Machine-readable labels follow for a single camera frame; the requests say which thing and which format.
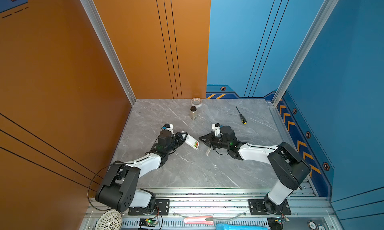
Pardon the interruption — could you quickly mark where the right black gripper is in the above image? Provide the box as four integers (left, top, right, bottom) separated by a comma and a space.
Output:
198, 132, 230, 151

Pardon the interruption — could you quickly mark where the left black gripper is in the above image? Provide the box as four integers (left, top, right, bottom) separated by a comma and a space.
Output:
165, 132, 188, 155

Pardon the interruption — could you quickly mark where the white remote control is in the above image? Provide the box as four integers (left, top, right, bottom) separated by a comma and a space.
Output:
183, 134, 200, 150

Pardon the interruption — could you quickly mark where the black yellow screwdriver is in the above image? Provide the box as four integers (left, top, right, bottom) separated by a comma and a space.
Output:
236, 106, 247, 124

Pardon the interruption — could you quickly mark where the white battery cover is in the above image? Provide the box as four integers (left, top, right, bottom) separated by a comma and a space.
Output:
206, 147, 213, 156

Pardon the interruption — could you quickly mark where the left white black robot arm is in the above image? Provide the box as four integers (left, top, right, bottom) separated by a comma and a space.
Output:
95, 129, 189, 215

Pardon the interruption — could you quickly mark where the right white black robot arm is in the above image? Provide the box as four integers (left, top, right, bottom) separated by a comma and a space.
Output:
199, 124, 311, 215

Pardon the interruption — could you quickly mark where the small brown-capped jar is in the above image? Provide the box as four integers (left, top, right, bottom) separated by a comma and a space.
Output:
190, 106, 198, 120

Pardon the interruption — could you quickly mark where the pink box cutter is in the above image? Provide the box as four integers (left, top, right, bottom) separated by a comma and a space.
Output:
183, 216, 214, 226

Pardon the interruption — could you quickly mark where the green circuit board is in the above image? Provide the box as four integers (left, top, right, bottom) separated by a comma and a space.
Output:
139, 219, 159, 229

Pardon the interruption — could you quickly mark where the cyan cylinder object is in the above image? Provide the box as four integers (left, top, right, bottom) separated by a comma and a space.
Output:
216, 223, 269, 230

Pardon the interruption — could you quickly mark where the white mesh basket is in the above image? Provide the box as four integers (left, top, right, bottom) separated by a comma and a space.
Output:
95, 210, 123, 230

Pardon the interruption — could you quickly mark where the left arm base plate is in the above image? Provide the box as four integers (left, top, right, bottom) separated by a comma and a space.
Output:
128, 199, 170, 216

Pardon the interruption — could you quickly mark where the aluminium rail frame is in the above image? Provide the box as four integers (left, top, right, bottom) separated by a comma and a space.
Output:
78, 187, 343, 230

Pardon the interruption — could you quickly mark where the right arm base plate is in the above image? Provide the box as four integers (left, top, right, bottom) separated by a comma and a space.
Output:
248, 199, 292, 216

